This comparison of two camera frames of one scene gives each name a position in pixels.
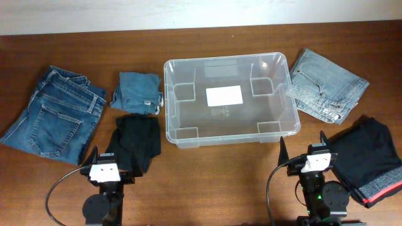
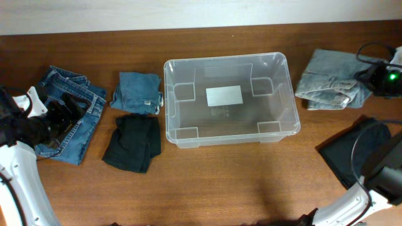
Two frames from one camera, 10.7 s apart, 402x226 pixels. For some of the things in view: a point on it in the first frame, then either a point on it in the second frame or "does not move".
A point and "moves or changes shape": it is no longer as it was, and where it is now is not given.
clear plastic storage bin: [229, 100] does not move
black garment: [136, 142] does not move
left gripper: [127, 178] to [65, 122]
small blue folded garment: [138, 93] does not move
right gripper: [294, 167] to [367, 75]
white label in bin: [223, 95] does not move
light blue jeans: [325, 88] moves or changes shape
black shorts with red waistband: [367, 159] does not move
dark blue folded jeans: [60, 119] does not move
